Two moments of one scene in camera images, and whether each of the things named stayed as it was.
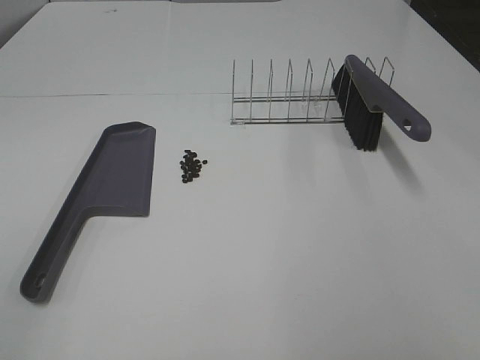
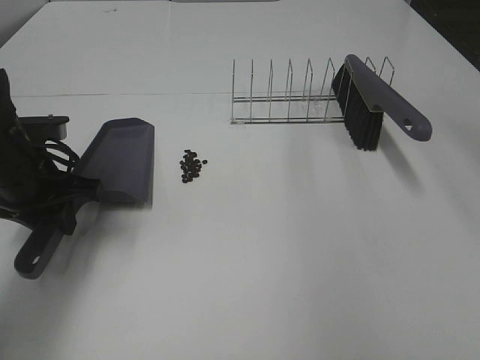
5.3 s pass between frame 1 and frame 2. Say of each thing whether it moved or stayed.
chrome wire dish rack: stayed
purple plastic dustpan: moved
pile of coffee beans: stayed
